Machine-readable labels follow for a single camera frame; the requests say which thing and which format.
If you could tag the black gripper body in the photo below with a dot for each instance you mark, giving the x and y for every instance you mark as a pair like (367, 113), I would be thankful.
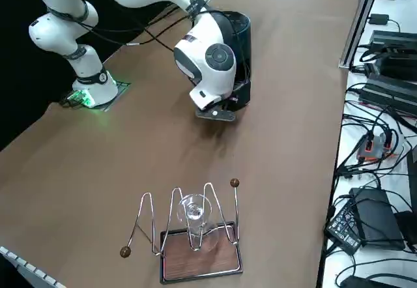
(215, 114)

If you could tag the flat black device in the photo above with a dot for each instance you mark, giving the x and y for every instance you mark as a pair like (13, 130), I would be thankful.
(394, 38)

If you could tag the wooden tray with black rim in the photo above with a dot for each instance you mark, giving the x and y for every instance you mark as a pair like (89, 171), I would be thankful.
(202, 265)

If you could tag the small black power adapter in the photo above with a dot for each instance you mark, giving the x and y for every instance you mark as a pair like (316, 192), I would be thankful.
(379, 19)

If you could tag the black finned power supply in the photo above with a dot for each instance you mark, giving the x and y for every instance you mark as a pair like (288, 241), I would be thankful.
(391, 92)

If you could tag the large black power brick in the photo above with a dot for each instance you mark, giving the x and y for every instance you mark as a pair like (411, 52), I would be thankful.
(378, 216)

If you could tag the black adapter with white label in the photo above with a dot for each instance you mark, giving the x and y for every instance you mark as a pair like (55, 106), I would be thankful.
(343, 229)

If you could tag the white power strip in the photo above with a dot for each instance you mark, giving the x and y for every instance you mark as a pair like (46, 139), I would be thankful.
(26, 265)

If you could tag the grey and orange hub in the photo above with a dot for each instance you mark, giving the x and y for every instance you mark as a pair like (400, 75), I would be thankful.
(374, 148)

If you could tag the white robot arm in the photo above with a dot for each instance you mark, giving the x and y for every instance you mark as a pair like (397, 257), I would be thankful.
(52, 34)

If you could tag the aluminium post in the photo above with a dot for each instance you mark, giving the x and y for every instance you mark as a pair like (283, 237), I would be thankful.
(361, 21)

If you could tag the clear drinking glass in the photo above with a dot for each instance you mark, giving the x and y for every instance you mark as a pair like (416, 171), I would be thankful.
(193, 213)

